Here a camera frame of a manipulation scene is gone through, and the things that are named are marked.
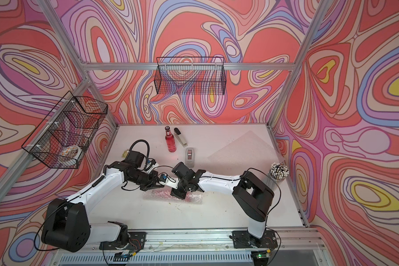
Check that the clear bubble wrap sheet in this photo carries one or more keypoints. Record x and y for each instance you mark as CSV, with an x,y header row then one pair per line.
x,y
191,198

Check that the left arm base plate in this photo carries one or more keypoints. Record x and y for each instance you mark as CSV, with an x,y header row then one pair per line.
x,y
132,241

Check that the black wire basket back wall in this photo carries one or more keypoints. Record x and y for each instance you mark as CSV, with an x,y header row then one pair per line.
x,y
190,75

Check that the yellow binder clip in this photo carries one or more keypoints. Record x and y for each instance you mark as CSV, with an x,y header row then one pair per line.
x,y
125,153

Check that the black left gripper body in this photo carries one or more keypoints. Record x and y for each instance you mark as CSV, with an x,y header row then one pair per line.
x,y
146,180

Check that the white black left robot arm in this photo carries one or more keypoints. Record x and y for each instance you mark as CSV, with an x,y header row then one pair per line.
x,y
67,224

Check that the patterned bowl in basket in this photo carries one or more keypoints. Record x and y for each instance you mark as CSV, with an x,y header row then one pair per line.
x,y
69,155

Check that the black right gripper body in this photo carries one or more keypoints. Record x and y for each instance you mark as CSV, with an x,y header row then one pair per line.
x,y
182,189

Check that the black wire basket wall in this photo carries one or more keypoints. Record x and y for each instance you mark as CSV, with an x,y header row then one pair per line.
x,y
74,120
190,75

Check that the pink bottle with label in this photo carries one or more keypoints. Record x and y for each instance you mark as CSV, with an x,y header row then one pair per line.
x,y
163,194

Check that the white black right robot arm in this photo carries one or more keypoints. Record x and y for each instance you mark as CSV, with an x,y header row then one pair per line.
x,y
252,194

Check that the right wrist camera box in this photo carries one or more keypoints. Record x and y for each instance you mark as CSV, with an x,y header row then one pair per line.
x,y
166,180

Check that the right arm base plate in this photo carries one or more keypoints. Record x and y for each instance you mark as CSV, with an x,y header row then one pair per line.
x,y
243,240

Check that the cup of pens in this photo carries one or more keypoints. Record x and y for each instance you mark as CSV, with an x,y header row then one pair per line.
x,y
279,172

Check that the black wire basket left wall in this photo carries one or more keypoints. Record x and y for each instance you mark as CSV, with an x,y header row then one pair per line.
x,y
74,120

